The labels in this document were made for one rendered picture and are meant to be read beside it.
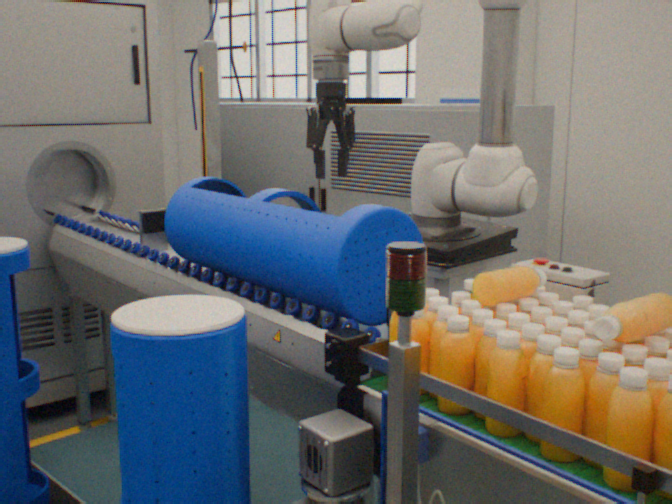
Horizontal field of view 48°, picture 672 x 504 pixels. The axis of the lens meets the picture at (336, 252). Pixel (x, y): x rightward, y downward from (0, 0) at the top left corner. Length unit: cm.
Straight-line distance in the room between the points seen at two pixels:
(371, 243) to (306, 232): 16
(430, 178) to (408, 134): 131
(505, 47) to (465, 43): 244
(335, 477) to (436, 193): 108
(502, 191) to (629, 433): 110
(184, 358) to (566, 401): 72
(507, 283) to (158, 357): 70
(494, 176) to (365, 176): 168
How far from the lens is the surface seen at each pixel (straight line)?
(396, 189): 367
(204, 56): 306
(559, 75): 462
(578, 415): 130
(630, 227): 446
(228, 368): 158
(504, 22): 219
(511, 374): 134
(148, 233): 283
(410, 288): 116
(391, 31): 172
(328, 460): 147
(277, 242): 187
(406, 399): 123
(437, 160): 229
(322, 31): 183
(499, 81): 219
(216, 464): 164
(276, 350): 196
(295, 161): 418
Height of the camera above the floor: 148
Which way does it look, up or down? 12 degrees down
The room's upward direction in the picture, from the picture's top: straight up
